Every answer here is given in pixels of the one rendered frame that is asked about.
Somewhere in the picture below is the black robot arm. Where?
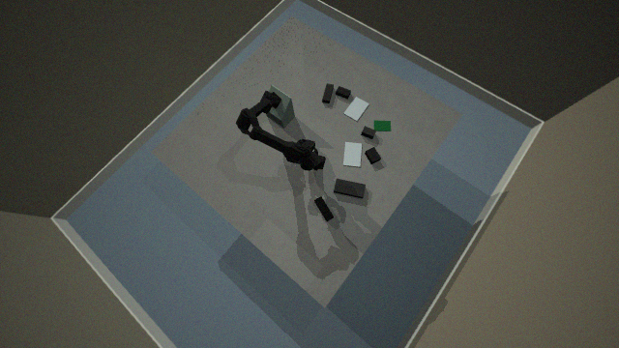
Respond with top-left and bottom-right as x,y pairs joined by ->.
236,91 -> 324,171

